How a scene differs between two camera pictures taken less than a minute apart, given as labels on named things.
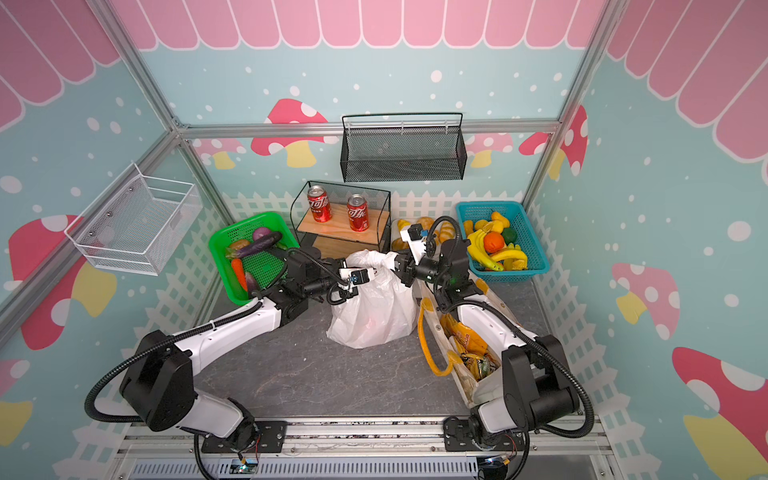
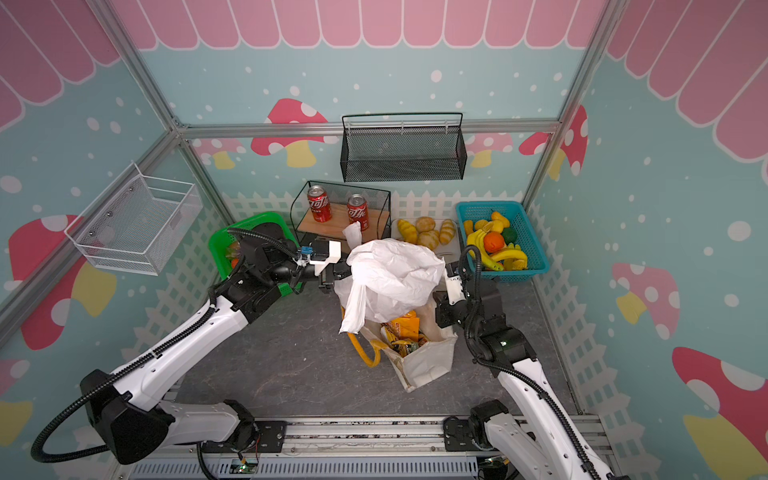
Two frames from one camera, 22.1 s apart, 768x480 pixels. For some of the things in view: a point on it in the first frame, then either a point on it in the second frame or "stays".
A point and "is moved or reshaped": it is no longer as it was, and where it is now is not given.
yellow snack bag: [470, 345] is moved or reshaped
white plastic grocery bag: [382, 313] is moved or reshaped
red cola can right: [358, 212] stays
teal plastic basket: [526, 238] stays
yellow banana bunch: [476, 245] stays
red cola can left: [319, 204] stays
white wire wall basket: [137, 228] stays
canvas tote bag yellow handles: [480, 372] is moved or reshaped
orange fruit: [493, 242] stays
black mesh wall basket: [398, 147] stays
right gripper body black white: [408, 268] → [444, 309]
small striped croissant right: [446, 232] stays
